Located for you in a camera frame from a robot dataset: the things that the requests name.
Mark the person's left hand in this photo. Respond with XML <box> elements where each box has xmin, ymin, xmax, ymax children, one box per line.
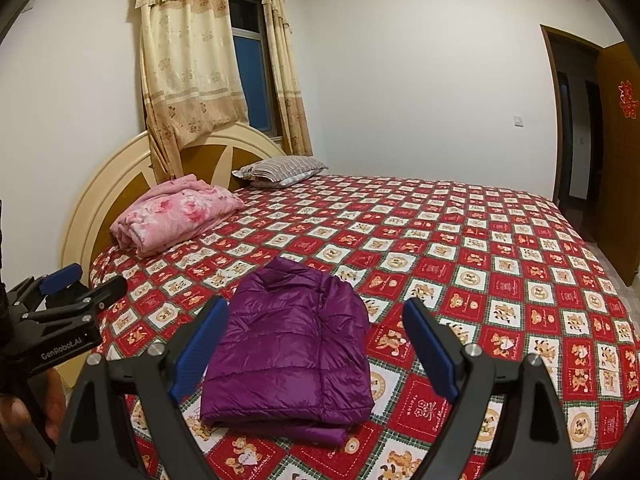
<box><xmin>0</xmin><ymin>369</ymin><xmax>68</xmax><ymax>463</ymax></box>

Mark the pink floral blanket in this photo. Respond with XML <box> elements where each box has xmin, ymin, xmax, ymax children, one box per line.
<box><xmin>109</xmin><ymin>174</ymin><xmax>247</xmax><ymax>255</ymax></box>

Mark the wide beige patterned curtain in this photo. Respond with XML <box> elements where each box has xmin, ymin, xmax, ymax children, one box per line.
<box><xmin>136</xmin><ymin>0</ymin><xmax>251</xmax><ymax>181</ymax></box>

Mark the red printed bedspread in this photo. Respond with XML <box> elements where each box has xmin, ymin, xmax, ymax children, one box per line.
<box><xmin>89</xmin><ymin>174</ymin><xmax>640</xmax><ymax>480</ymax></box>

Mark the cream wooden headboard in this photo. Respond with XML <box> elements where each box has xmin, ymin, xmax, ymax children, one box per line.
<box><xmin>62</xmin><ymin>130</ymin><xmax>287</xmax><ymax>291</ymax></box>

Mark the window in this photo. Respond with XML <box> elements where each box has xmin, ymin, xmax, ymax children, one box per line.
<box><xmin>227</xmin><ymin>0</ymin><xmax>286</xmax><ymax>141</ymax></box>

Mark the purple puffer jacket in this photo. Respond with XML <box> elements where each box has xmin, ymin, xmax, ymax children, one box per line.
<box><xmin>200</xmin><ymin>256</ymin><xmax>373</xmax><ymax>447</ymax></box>

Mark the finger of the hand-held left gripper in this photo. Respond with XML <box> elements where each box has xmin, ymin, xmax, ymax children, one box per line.
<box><xmin>22</xmin><ymin>275</ymin><xmax>128</xmax><ymax>331</ymax></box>
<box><xmin>7</xmin><ymin>262</ymin><xmax>84</xmax><ymax>312</ymax></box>

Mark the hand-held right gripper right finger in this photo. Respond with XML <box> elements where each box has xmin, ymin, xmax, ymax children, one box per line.
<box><xmin>402</xmin><ymin>298</ymin><xmax>576</xmax><ymax>480</ymax></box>

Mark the brown wooden door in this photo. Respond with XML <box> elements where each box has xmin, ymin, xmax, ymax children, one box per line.
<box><xmin>595</xmin><ymin>40</ymin><xmax>640</xmax><ymax>288</ymax></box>

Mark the dark wooden door frame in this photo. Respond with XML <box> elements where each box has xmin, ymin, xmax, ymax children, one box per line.
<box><xmin>540</xmin><ymin>24</ymin><xmax>606</xmax><ymax>241</ymax></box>

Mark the striped pillow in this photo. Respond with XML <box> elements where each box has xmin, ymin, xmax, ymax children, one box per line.
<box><xmin>232</xmin><ymin>156</ymin><xmax>329</xmax><ymax>190</ymax></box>

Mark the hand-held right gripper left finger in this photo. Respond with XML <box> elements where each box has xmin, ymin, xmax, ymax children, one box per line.
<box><xmin>52</xmin><ymin>296</ymin><xmax>231</xmax><ymax>480</ymax></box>

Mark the red paper door decoration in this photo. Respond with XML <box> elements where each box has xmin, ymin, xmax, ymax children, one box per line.
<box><xmin>616</xmin><ymin>79</ymin><xmax>640</xmax><ymax>121</ymax></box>

